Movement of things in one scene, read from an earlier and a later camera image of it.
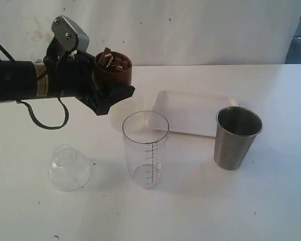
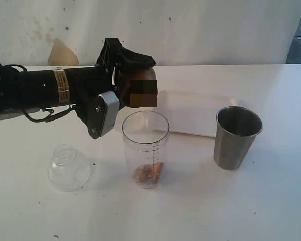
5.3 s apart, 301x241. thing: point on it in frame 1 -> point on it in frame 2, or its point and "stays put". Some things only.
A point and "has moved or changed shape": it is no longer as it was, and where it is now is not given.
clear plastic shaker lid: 68,171 stays put
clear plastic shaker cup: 145,135 stays put
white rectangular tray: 191,113 stays put
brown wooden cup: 112,80 has moved or changed shape
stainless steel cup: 236,129 stays put
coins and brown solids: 113,62 has moved or changed shape
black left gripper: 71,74 -> 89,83
